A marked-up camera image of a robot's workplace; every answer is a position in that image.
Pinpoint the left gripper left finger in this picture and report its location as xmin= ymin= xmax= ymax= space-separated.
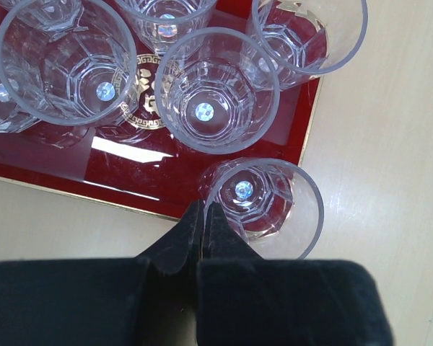
xmin=0 ymin=200 xmax=204 ymax=345

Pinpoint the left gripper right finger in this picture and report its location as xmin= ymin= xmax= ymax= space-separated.
xmin=196 ymin=203 xmax=393 ymax=345

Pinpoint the cluster back clear glass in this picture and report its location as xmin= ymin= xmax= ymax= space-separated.
xmin=199 ymin=157 xmax=324 ymax=260

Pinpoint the cluster clear glass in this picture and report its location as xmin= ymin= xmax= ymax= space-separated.
xmin=0 ymin=1 xmax=138 ymax=126
xmin=199 ymin=157 xmax=324 ymax=260
xmin=154 ymin=27 xmax=281 ymax=155

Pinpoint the cluster front clear glass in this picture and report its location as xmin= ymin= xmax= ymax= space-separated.
xmin=0 ymin=1 xmax=138 ymax=126

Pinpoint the red lacquer tray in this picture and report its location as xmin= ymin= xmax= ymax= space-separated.
xmin=0 ymin=0 xmax=325 ymax=223

